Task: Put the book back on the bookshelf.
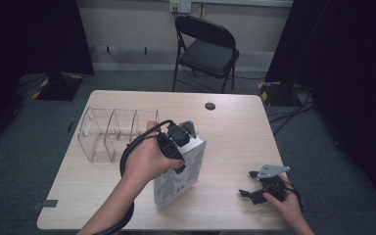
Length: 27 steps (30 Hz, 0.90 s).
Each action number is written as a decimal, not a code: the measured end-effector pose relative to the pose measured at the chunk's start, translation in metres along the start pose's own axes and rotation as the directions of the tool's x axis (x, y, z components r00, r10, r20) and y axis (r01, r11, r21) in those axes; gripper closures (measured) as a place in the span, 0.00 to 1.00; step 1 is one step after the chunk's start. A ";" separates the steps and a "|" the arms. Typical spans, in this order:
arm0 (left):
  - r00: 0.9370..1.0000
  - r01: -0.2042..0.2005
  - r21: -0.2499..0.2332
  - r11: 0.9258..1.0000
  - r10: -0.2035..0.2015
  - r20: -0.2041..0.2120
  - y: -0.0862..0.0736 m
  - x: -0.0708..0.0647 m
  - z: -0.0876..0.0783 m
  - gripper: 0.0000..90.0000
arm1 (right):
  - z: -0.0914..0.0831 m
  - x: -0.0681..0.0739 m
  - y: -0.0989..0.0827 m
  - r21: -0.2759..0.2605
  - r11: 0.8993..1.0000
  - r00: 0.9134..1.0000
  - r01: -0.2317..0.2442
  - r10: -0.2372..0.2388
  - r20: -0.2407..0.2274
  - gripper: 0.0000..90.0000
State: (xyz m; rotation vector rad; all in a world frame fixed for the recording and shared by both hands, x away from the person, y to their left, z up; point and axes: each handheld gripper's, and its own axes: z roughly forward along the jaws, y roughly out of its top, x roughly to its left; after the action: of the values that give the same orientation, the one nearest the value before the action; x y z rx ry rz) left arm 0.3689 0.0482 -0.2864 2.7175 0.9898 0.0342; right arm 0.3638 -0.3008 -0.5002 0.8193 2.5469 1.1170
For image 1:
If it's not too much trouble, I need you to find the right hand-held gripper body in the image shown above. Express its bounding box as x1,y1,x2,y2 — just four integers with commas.
253,164,291,205

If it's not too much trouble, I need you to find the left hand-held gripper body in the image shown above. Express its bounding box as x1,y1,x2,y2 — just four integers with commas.
157,119,198,174

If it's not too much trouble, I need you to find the white paperback book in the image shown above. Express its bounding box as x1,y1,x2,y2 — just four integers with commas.
153,136,208,210

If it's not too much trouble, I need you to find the clear acrylic divided organizer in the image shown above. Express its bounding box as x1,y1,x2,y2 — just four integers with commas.
76,106,161,165

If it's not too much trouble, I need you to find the person's right hand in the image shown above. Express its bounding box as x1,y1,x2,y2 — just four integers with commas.
262,175,304,226

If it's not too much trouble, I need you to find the person's left hand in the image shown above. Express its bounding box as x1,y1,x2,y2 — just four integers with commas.
122,120,186,191

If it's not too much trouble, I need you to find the black stand base striped tape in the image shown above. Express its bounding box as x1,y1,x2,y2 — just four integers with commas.
31,71,85,102
258,80,301,107

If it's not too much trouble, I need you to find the black folding chair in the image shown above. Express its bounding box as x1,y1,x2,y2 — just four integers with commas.
171,15,241,94

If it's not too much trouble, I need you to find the dark curtain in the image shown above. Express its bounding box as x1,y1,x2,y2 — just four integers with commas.
265,0,376,209
0,0,95,163

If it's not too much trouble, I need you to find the grey tape strip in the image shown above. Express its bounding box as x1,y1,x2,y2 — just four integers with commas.
32,199,59,211

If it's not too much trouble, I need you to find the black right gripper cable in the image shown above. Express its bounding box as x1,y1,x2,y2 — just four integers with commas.
283,181,306,213

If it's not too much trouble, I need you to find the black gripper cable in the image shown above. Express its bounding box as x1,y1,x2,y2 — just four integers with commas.
283,181,306,213
92,118,176,235

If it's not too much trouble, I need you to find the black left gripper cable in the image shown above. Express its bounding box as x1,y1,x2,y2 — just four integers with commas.
92,118,176,235

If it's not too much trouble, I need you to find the bundle of black floor cables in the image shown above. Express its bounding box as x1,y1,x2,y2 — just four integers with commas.
267,83,318,136

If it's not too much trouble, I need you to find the white wall power outlet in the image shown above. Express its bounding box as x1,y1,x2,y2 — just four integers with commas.
169,0,193,14

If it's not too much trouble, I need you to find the grey wall conduit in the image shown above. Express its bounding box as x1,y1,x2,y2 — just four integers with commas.
190,0,295,8

